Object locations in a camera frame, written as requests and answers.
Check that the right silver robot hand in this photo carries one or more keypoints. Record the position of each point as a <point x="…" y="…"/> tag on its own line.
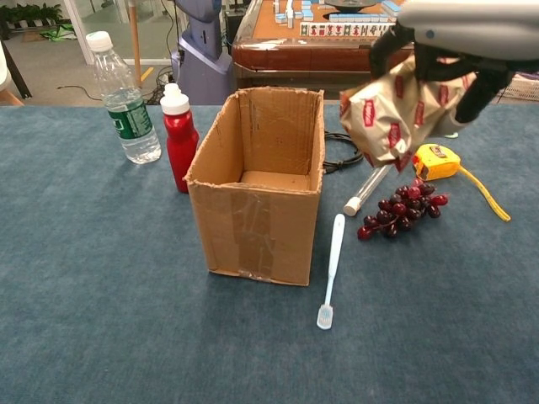
<point x="471" y="29"/>

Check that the tan snack bag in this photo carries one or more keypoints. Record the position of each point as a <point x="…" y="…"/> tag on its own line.
<point x="379" y="126"/>

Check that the purple grape bunch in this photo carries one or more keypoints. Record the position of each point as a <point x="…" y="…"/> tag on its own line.
<point x="400" y="210"/>

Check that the clear tube white cap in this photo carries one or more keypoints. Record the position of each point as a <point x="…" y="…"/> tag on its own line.
<point x="362" y="195"/>

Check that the light blue toothbrush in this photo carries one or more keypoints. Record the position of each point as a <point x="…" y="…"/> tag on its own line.
<point x="334" y="256"/>

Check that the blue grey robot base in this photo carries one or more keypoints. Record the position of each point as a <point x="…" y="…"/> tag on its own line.
<point x="202" y="63"/>

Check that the open cardboard box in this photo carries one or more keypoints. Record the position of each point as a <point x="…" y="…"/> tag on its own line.
<point x="252" y="227"/>

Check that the white plastic basket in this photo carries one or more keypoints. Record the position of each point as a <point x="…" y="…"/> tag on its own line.
<point x="522" y="90"/>

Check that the long blue-backed mahjong tile row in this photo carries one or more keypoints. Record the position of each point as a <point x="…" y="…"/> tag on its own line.
<point x="389" y="6"/>

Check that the face-up mahjong tile row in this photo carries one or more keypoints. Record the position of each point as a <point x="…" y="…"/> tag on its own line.
<point x="337" y="29"/>

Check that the yellow tape measure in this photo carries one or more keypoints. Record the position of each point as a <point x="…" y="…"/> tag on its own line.
<point x="438" y="162"/>

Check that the brown mahjong table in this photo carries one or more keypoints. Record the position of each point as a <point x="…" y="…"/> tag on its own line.
<point x="295" y="54"/>

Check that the blue-backed mahjong tile cluster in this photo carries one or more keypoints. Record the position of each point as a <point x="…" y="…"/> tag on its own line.
<point x="290" y="12"/>

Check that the red bottle white cap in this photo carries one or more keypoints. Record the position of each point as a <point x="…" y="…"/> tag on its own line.
<point x="181" y="147"/>

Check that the wooden pole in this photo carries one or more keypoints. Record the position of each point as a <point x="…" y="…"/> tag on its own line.
<point x="135" y="42"/>

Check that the clear water bottle green label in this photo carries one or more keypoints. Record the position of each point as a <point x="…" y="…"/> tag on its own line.
<point x="130" y="126"/>

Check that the green fabric item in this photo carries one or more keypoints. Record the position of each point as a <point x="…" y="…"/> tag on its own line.
<point x="61" y="33"/>

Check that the potted green plants row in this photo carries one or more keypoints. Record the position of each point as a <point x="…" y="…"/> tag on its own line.
<point x="29" y="14"/>

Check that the blue felt table cover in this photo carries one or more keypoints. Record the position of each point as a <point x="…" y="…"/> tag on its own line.
<point x="105" y="294"/>

